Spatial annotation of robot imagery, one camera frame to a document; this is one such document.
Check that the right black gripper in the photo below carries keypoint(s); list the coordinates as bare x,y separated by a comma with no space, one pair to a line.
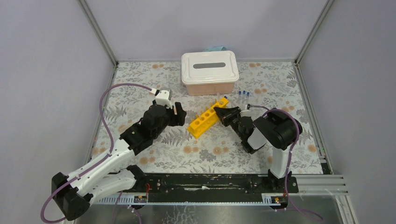
226,114

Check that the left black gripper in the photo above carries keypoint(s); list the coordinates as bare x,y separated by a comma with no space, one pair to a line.
179,119

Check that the yellow test tube rack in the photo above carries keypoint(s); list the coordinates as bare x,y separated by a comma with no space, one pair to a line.
206,119

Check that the pink plastic bin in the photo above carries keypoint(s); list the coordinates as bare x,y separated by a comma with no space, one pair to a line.
209,89

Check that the white plastic bin lid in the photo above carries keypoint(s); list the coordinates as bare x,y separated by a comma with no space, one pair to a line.
214,67

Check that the light blue cloth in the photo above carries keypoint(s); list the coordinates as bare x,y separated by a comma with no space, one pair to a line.
215,48

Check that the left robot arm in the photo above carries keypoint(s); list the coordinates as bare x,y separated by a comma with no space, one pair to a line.
75,192

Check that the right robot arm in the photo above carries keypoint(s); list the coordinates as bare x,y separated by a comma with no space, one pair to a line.
275,127

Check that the floral table mat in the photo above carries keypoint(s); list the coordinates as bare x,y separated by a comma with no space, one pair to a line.
218,150

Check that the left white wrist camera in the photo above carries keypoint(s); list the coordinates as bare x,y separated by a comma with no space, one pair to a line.
163,97

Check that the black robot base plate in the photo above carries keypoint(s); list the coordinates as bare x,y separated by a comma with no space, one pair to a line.
212,188

